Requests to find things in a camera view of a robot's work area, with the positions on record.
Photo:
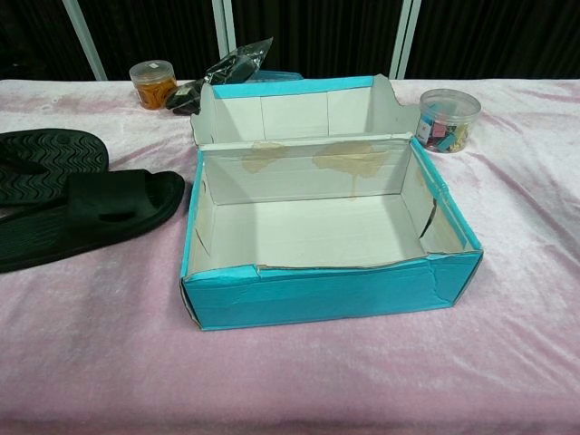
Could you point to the clear jar with orange contents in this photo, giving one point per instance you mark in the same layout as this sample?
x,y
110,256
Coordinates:
x,y
153,86

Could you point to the black curtain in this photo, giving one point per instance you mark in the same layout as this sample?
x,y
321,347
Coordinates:
x,y
326,31

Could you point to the blue cardboard shoe box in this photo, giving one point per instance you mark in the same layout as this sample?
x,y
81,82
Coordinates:
x,y
317,299

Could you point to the black rubber slipper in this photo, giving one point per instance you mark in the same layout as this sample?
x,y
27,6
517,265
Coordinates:
x,y
99,208
63,156

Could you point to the pink velvet tablecloth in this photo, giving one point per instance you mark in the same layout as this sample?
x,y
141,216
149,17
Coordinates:
x,y
290,385

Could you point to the clear jar of coloured clips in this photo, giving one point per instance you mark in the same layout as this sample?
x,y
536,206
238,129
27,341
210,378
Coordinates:
x,y
448,122

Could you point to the blue plastic container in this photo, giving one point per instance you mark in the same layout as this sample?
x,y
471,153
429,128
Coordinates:
x,y
281,76

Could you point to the white metal frame post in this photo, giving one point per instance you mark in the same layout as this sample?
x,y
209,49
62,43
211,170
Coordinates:
x,y
223,27
405,36
84,41

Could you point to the black gloves in plastic bag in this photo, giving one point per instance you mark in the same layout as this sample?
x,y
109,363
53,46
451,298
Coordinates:
x,y
231,68

